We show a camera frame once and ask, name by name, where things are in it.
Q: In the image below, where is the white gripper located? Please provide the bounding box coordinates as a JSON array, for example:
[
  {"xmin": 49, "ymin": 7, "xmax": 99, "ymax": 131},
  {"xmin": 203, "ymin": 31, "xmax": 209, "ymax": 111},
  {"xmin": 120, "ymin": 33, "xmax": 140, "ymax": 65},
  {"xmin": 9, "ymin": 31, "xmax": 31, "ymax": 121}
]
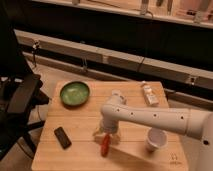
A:
[{"xmin": 93, "ymin": 119, "xmax": 121, "ymax": 145}]

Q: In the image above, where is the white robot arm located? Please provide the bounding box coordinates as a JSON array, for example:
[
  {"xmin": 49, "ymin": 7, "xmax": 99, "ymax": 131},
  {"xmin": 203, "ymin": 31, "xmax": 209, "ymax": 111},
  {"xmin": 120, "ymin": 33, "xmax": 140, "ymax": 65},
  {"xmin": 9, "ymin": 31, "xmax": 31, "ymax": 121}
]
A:
[{"xmin": 94, "ymin": 90, "xmax": 213, "ymax": 171}]

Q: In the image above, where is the black phone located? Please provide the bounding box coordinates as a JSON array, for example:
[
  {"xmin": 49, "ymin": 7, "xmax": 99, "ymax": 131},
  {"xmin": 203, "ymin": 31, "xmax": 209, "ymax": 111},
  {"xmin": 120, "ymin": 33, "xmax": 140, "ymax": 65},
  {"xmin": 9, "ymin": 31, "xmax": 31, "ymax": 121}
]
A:
[{"xmin": 54, "ymin": 127, "xmax": 72, "ymax": 149}]

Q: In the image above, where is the white paper cup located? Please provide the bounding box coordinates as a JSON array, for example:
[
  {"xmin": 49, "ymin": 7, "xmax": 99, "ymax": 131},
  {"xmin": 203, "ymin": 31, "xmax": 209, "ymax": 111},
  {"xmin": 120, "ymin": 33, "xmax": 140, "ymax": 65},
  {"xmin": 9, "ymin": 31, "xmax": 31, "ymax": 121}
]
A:
[{"xmin": 145, "ymin": 128, "xmax": 167, "ymax": 152}]

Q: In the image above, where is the green bowl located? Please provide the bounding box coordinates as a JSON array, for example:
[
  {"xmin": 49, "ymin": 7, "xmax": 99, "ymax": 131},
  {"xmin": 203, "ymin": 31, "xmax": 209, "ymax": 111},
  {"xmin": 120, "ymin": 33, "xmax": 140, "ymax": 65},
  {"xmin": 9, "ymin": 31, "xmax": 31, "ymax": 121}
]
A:
[{"xmin": 60, "ymin": 81, "xmax": 90, "ymax": 106}]

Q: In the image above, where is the white tube package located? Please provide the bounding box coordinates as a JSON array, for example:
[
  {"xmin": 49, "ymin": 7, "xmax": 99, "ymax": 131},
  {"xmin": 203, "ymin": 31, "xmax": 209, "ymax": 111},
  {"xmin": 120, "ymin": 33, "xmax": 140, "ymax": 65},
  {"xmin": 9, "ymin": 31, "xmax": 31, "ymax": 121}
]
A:
[{"xmin": 141, "ymin": 81, "xmax": 159, "ymax": 106}]

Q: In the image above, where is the black office chair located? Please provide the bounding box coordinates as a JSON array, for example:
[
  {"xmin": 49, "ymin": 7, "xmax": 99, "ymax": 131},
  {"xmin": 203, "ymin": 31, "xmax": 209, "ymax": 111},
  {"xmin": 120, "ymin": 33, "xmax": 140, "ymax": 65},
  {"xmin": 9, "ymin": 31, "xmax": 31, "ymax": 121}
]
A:
[{"xmin": 0, "ymin": 4, "xmax": 49, "ymax": 161}]

